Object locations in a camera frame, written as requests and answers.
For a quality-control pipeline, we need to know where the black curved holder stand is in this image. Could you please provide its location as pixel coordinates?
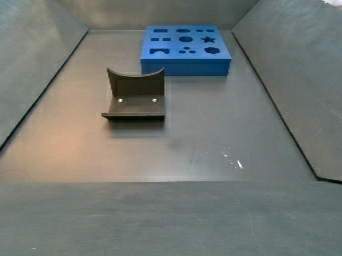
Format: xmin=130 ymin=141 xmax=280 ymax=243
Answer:
xmin=101 ymin=69 xmax=165 ymax=120

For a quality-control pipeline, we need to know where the blue shape sorter block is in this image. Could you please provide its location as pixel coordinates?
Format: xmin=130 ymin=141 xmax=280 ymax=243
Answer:
xmin=140 ymin=25 xmax=231 ymax=76

